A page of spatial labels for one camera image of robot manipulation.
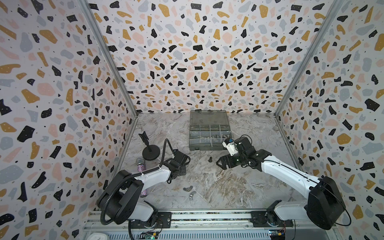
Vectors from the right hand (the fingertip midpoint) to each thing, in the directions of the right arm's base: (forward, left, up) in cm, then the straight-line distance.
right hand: (223, 160), depth 83 cm
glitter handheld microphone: (+1, +49, -6) cm, 49 cm away
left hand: (-1, +24, -10) cm, 26 cm away
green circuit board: (-34, +36, -11) cm, 51 cm away
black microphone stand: (+10, +46, -9) cm, 48 cm away
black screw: (+6, +7, -11) cm, 14 cm away
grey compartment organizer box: (+28, +8, -6) cm, 30 cm away
